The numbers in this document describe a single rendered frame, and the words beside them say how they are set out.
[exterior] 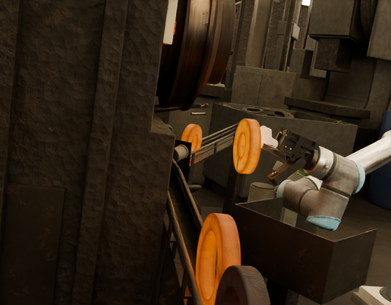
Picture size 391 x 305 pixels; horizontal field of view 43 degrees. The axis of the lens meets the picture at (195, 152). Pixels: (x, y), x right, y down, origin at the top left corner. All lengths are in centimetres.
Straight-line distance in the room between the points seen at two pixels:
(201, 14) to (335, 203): 65
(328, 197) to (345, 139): 274
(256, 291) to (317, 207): 84
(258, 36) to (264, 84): 478
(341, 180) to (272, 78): 427
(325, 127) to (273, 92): 171
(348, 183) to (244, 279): 85
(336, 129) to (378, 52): 106
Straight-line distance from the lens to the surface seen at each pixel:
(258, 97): 587
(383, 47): 497
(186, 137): 203
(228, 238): 85
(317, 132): 403
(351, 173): 151
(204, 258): 98
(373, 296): 236
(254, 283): 71
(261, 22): 1057
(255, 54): 1052
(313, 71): 665
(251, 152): 135
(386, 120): 494
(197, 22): 134
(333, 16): 523
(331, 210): 150
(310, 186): 162
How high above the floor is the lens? 103
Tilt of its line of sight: 10 degrees down
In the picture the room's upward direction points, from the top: 9 degrees clockwise
